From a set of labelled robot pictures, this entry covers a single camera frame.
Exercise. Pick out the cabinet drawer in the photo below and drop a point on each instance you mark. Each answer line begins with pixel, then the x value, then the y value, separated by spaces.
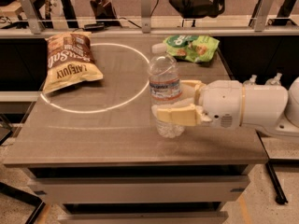
pixel 147 218
pixel 184 189

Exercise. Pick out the Late July chip bag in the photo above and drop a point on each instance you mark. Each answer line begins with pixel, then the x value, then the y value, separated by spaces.
pixel 70 61

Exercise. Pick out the right metal rail bracket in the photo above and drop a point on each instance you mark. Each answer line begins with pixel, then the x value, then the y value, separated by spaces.
pixel 260 19

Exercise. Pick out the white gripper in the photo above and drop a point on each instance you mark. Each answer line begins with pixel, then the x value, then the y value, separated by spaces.
pixel 221 103

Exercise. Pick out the clear plastic water bottle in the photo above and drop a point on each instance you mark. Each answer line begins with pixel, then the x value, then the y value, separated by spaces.
pixel 164 87

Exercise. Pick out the hand sanitizer bottle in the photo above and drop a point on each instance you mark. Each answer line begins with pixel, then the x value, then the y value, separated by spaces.
pixel 275 80
pixel 251 81

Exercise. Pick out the metal rail bracket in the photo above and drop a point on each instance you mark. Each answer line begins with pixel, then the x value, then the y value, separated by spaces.
pixel 260 19
pixel 35 25
pixel 145 16

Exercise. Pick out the lower cabinet drawer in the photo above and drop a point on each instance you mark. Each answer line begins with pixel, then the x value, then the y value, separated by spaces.
pixel 147 218

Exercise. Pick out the upper cabinet drawer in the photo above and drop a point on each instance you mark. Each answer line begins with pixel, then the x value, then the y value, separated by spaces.
pixel 184 189

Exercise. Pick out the black office chair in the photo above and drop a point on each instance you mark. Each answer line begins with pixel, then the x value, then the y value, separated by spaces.
pixel 198 9

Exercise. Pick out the black device on floor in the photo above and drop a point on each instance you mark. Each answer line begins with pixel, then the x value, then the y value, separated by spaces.
pixel 94 27

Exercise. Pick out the middle metal rail bracket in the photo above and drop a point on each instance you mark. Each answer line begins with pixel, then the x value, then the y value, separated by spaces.
pixel 145 16

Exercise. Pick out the green snack bag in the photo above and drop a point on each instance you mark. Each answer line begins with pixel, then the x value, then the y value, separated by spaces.
pixel 192 48

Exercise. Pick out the left hand sanitizer bottle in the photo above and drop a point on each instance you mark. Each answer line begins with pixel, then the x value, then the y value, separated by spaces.
pixel 251 81

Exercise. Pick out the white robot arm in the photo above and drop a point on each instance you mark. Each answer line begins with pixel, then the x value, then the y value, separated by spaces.
pixel 271 110

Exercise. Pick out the left metal rail bracket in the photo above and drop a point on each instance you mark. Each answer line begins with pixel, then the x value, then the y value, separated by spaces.
pixel 35 25

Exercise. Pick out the right hand sanitizer bottle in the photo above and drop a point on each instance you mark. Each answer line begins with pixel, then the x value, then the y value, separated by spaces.
pixel 275 80

